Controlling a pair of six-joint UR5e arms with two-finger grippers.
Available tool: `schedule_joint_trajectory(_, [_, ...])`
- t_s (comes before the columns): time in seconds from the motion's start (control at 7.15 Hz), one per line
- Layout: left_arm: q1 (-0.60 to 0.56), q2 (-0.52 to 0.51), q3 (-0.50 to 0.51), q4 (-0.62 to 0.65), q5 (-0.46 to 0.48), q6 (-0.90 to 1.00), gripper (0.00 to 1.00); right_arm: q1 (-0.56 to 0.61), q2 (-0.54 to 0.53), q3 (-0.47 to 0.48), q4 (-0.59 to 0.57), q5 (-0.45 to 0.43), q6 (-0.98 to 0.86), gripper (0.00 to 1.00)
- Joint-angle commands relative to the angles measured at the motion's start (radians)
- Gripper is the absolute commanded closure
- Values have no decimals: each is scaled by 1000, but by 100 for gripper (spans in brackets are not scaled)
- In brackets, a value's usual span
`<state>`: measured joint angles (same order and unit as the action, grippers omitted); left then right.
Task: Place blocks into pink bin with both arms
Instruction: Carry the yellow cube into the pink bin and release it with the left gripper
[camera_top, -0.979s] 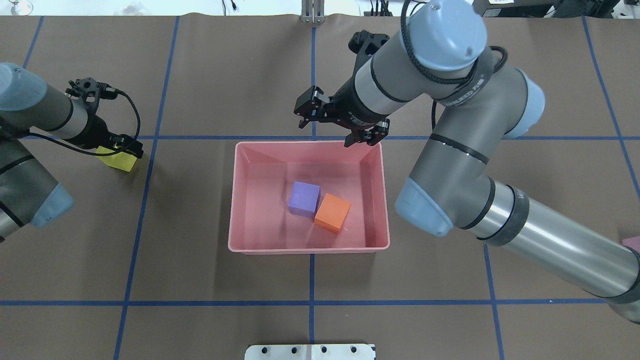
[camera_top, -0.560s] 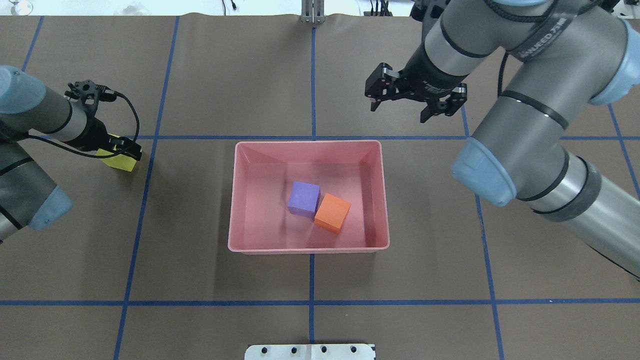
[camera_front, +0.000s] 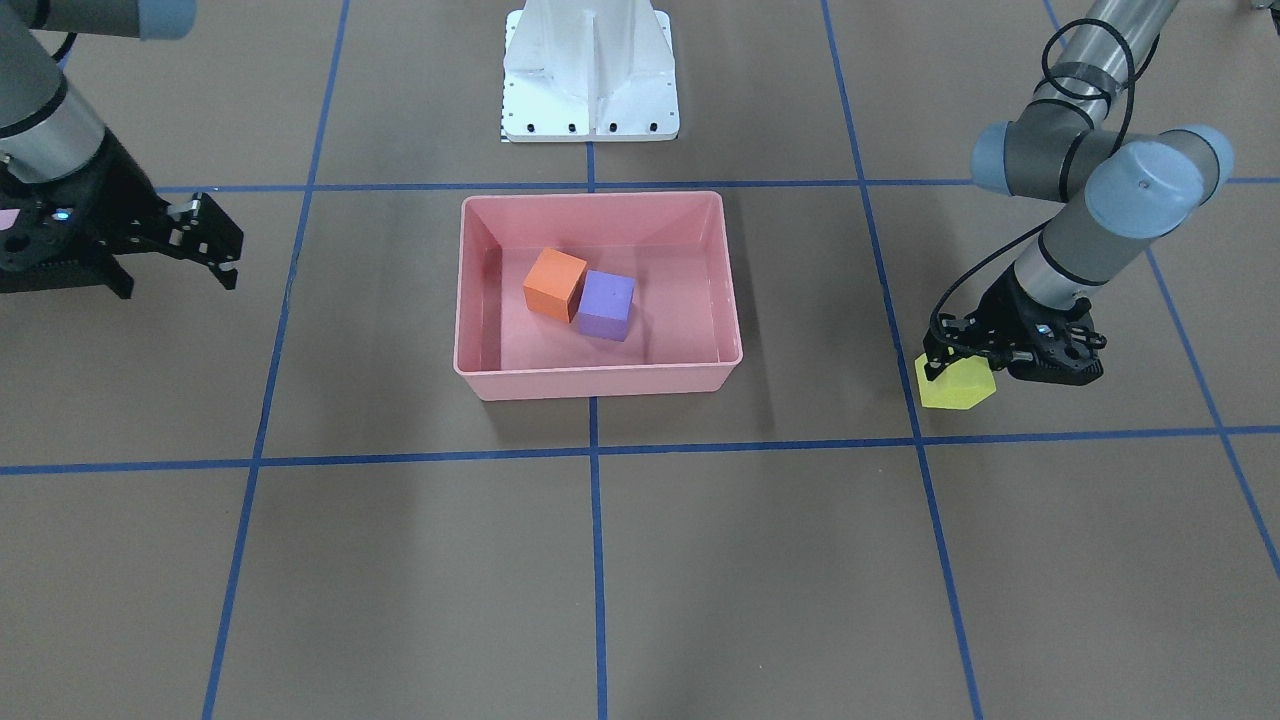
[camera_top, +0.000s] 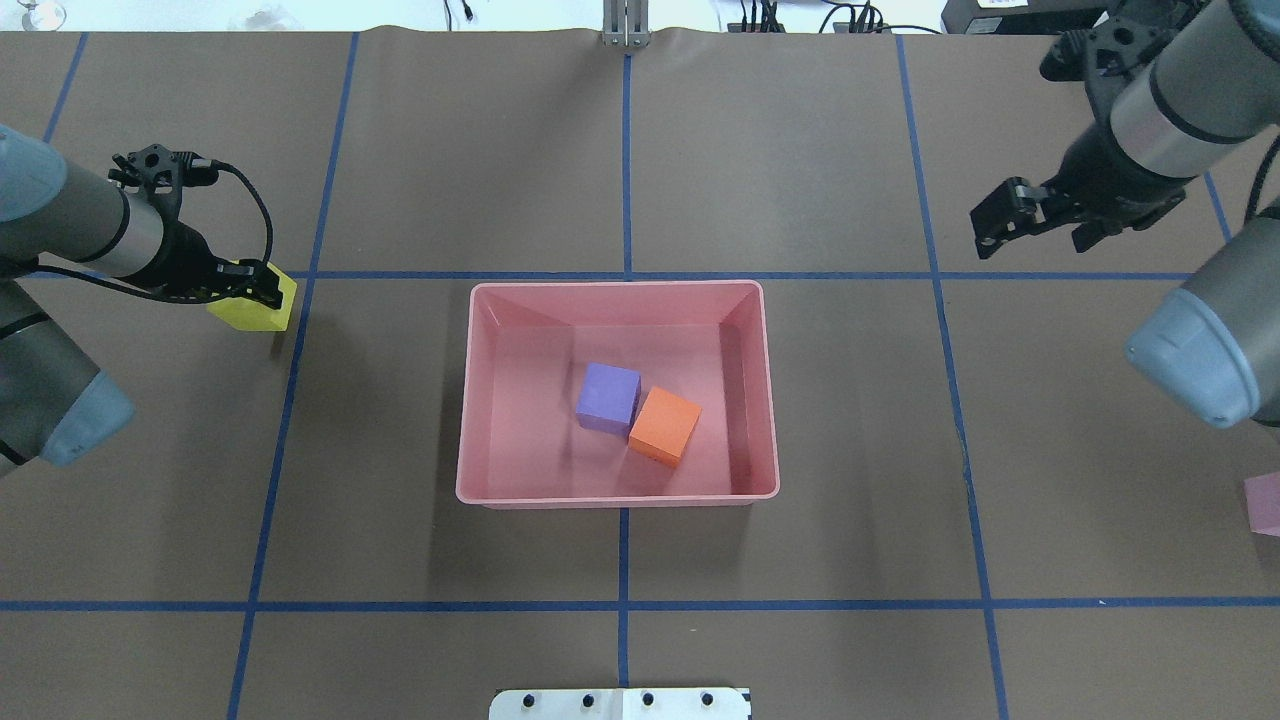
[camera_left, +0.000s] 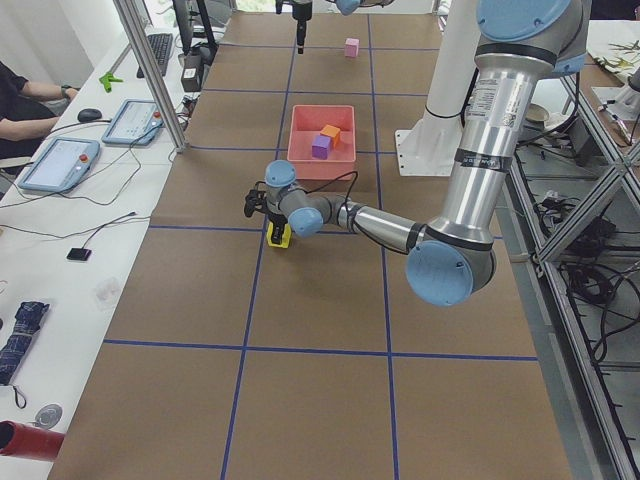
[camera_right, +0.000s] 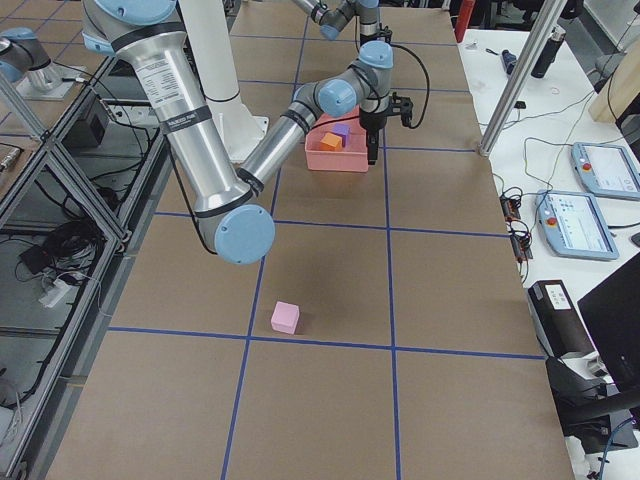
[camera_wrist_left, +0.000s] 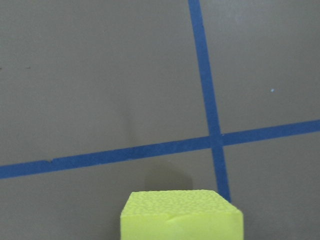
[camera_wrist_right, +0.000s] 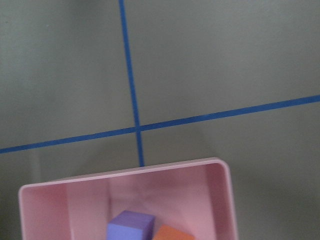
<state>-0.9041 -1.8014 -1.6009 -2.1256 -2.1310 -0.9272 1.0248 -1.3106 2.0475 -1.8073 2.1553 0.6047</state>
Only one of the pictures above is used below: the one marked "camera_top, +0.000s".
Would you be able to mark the white camera stand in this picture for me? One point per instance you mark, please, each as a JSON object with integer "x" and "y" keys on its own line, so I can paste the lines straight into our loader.
{"x": 623, "y": 703}

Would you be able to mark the orange block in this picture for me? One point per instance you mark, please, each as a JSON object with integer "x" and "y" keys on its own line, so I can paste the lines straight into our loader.
{"x": 663, "y": 427}

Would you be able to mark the purple block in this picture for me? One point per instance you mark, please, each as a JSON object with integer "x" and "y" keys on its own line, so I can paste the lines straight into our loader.
{"x": 608, "y": 399}

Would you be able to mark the pink block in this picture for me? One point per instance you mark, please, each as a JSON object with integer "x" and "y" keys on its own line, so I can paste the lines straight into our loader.
{"x": 1262, "y": 504}

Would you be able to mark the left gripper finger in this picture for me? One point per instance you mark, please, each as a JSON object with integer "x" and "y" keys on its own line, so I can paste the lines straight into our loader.
{"x": 248, "y": 275}
{"x": 252, "y": 295}

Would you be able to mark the yellow block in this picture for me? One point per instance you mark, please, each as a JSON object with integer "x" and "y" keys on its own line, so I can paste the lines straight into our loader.
{"x": 252, "y": 318}

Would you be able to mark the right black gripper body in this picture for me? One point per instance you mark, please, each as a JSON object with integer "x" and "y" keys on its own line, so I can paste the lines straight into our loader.
{"x": 1097, "y": 167}

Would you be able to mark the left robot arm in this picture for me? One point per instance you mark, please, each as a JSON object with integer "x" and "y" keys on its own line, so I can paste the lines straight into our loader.
{"x": 59, "y": 220}

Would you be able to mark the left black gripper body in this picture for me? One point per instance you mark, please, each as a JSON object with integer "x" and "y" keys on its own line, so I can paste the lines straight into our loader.
{"x": 186, "y": 262}

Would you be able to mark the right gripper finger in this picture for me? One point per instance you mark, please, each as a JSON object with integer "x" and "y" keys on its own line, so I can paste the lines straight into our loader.
{"x": 1011, "y": 211}
{"x": 1092, "y": 230}

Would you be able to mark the pink plastic bin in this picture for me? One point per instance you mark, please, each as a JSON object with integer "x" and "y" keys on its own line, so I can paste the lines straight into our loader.
{"x": 528, "y": 346}

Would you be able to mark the aluminium frame post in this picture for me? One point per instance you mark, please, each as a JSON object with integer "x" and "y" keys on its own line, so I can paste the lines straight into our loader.
{"x": 626, "y": 24}

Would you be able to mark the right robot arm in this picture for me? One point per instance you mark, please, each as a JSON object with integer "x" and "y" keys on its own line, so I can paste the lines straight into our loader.
{"x": 1174, "y": 88}

